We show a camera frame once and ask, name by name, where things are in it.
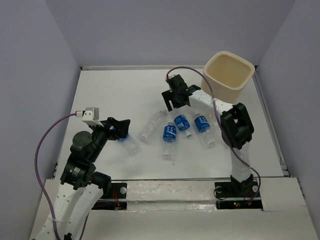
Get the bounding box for leftmost blue label bottle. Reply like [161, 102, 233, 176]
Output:
[118, 134, 140, 157]

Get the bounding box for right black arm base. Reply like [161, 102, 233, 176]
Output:
[213, 181, 263, 210]

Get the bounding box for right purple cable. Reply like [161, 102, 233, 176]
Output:
[165, 66, 262, 208]

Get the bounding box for center blue label bottle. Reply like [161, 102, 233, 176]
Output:
[161, 120, 177, 161]

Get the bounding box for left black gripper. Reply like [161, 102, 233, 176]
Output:
[89, 116, 131, 161]

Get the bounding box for purple cable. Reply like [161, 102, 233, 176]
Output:
[165, 66, 262, 208]
[34, 112, 90, 240]

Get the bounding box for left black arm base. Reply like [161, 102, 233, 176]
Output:
[92, 182, 128, 211]

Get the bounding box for clear unlabeled bottle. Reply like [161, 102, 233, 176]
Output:
[208, 112, 222, 134]
[139, 109, 168, 144]

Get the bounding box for right blue label bottle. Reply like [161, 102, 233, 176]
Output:
[192, 111, 216, 150]

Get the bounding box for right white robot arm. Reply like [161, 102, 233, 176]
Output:
[162, 74, 261, 200]

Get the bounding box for small blue label bottle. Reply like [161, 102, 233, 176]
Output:
[174, 114, 192, 138]

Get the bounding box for beige plastic bin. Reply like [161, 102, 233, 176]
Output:
[200, 51, 255, 104]

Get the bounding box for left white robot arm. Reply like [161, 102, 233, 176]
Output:
[35, 117, 131, 240]

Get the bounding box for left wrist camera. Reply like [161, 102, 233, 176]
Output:
[82, 107, 102, 127]

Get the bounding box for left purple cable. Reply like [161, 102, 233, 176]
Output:
[34, 112, 90, 240]

